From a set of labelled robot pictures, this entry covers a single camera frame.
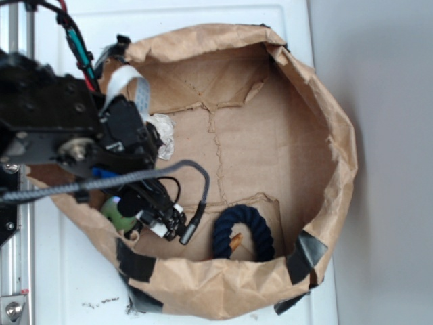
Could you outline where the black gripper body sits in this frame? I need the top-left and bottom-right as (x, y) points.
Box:
(118, 179), (187, 241)

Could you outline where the green plush animal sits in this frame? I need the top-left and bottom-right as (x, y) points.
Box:
(100, 196), (137, 232)

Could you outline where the black tape piece left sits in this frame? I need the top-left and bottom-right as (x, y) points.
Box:
(116, 239), (157, 282)

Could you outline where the black tape piece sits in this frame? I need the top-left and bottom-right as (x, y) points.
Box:
(286, 230), (328, 285)
(116, 239), (157, 282)

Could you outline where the crumpled white paper ball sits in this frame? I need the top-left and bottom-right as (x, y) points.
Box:
(147, 114), (175, 160)

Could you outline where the brown wooden stick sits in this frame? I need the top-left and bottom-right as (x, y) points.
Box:
(229, 233), (244, 254)

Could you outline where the brown paper bag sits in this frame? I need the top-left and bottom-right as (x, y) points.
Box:
(49, 24), (358, 320)

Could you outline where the black tape piece right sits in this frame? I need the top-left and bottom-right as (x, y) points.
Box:
(286, 230), (328, 285)

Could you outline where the white flat ribbon cable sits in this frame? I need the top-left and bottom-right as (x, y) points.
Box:
(105, 65), (152, 116)

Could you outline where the dark blue rope ring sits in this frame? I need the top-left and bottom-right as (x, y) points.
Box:
(212, 204), (275, 262)

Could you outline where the aluminium frame rail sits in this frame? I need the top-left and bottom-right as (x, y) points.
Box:
(1, 1), (35, 324)

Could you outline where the grey braided cable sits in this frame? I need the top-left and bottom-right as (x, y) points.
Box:
(0, 159), (211, 245)

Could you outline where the metal corner bracket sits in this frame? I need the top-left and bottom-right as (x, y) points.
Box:
(1, 295), (29, 325)

